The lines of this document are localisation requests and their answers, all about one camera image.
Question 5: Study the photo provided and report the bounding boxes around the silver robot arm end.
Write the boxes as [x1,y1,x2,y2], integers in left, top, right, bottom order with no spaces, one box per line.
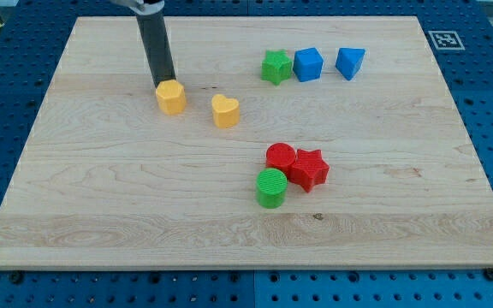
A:
[110,0,164,15]

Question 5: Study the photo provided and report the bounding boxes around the red circle block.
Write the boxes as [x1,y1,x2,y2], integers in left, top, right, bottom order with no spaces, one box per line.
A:
[265,143,296,177]

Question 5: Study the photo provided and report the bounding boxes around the green circle block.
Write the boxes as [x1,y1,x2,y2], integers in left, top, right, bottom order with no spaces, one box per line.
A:
[256,168,288,209]

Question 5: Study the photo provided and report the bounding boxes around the yellow heart block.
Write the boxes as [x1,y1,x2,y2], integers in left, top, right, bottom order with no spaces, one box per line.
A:
[211,94,241,128]

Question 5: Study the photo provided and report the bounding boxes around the wooden board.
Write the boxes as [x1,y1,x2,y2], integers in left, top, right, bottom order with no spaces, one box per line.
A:
[0,16,493,271]

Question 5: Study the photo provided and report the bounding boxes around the red star block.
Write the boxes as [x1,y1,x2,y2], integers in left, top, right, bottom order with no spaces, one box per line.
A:
[288,149,330,193]

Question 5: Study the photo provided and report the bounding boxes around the green star block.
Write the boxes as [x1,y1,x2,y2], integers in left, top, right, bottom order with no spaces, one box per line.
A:
[261,50,293,86]

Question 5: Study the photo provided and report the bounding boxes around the yellow hexagon block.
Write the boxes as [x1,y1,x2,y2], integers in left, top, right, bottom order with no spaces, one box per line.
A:
[155,80,187,116]

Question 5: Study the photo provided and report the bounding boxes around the blue cube block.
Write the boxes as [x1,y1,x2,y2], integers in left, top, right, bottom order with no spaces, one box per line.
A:
[293,47,324,82]

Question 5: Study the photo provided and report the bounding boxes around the blue triangle block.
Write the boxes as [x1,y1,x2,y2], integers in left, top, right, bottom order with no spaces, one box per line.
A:
[335,47,365,80]

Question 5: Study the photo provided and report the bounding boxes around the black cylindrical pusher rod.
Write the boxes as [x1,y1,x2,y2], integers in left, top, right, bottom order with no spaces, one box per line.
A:
[136,0,175,87]

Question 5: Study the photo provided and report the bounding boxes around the fiducial marker tag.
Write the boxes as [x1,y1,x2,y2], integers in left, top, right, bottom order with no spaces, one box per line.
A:
[428,30,465,50]

